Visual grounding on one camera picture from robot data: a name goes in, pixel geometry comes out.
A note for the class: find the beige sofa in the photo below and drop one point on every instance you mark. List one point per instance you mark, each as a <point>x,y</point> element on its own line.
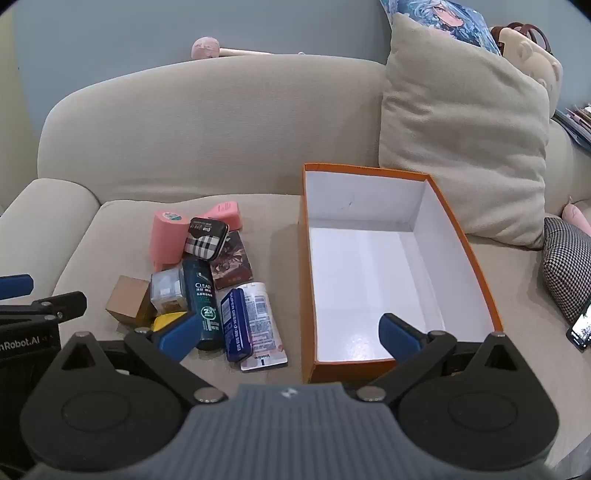
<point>231,115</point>

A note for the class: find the houndstooth cushion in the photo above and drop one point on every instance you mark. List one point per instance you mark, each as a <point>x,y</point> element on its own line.
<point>568,267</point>

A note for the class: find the cream bear plush cushion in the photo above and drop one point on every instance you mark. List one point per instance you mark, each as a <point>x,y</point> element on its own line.
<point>531,60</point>

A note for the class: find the blue printed pillow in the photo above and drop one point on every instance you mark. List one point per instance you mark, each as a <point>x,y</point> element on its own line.
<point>438,18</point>

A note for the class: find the stack of magazines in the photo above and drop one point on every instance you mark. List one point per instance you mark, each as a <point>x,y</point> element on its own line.
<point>575,124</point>

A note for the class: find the dark green shampoo bottle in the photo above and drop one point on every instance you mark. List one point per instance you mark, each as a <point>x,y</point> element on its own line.
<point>201,295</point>

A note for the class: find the brown printed card box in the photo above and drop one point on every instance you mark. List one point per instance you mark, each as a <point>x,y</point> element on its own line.
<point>233,270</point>

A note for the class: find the blue tin case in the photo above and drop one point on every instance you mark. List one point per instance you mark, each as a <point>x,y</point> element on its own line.
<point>235,323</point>

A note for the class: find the orange cardboard box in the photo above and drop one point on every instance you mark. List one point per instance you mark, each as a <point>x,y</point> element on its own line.
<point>369,277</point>

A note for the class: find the white cream tube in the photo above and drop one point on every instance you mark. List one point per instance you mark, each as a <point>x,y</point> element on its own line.
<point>265,318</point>

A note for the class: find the pink pump bottle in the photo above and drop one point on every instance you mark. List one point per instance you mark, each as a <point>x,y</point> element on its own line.
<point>226,214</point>

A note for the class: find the plaid tin case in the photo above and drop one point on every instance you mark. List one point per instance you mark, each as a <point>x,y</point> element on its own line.
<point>205,240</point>

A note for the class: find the small brown cardboard box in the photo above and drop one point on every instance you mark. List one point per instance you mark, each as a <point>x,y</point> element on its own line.
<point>127,297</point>

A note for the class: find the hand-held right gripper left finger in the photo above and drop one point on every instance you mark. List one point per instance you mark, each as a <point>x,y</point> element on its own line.
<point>178,334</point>

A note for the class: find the black smartphone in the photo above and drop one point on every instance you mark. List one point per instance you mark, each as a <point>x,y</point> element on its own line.
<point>581,325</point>

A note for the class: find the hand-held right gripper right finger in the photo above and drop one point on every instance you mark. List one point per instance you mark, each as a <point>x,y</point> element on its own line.
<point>399,337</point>

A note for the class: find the pink plastic container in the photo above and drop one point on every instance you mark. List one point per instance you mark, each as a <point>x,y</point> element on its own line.
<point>166,240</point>

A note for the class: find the yellow tape measure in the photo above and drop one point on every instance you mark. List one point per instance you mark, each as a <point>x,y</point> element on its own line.
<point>164,321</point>

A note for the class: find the beige pillow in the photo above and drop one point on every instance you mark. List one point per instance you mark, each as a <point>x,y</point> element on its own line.
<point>461,138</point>

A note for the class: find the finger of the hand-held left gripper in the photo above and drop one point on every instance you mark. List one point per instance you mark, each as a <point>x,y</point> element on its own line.
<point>16,284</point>
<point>51,304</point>

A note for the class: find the clear plastic box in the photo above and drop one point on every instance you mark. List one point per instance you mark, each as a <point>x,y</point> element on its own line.
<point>166,288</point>

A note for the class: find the pink massage hammer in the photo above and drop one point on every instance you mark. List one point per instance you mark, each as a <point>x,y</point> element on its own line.
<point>205,48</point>

